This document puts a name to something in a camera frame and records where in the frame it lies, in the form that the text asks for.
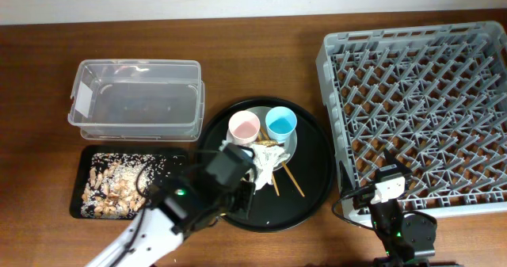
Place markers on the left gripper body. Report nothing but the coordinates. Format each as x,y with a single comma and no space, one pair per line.
235,200

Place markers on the white napkin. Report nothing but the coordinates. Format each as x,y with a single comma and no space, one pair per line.
265,159

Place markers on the gold foil wrapper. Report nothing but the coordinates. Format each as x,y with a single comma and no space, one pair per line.
267,143

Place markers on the food scraps and rice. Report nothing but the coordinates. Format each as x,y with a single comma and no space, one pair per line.
115,182

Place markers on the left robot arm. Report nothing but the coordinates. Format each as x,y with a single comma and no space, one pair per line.
184,206

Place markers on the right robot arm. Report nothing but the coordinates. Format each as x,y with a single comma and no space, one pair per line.
407,237

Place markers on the grey dishwasher rack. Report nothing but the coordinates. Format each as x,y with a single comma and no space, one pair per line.
435,97

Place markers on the round black tray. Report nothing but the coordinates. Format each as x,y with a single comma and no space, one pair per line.
312,165

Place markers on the pink cup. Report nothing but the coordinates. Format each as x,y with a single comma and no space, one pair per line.
244,127

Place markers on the grey round plate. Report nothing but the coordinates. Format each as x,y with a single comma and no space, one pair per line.
290,143

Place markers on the blue cup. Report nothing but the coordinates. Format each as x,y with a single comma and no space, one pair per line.
280,123

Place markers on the black rectangular tray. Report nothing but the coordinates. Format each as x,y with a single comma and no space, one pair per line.
176,159

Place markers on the clear plastic bin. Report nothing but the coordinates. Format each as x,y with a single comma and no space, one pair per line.
157,100

